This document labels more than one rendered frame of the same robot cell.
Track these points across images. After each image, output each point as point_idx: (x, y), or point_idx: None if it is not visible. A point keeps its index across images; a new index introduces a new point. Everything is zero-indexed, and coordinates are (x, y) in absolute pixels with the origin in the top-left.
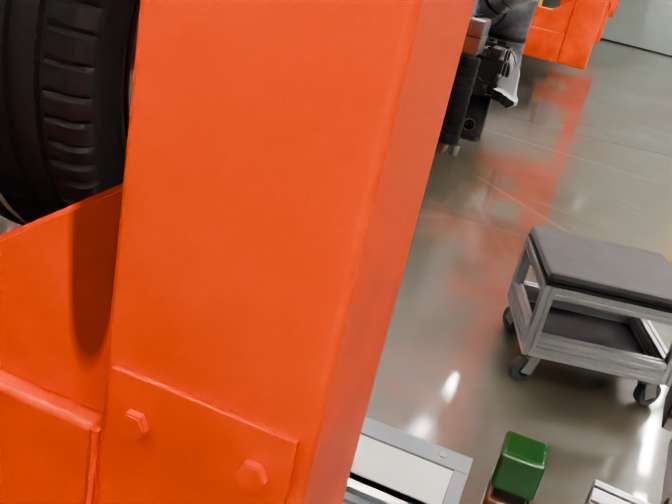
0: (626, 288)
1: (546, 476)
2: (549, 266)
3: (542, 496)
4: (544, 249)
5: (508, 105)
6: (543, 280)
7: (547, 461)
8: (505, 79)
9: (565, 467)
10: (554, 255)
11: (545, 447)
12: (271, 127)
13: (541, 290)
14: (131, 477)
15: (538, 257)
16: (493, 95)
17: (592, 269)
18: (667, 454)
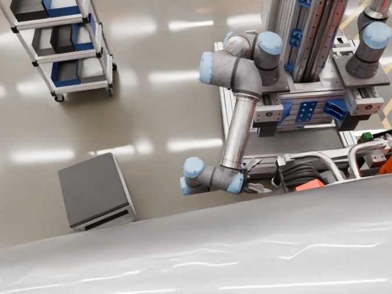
0: (118, 175)
1: (189, 198)
2: (121, 205)
3: (200, 196)
4: (101, 212)
5: (260, 161)
6: (124, 207)
7: (181, 199)
8: (248, 165)
9: (179, 193)
10: (106, 206)
11: (364, 132)
12: None
13: (128, 208)
14: None
15: (102, 215)
16: (250, 170)
17: (109, 189)
18: (355, 115)
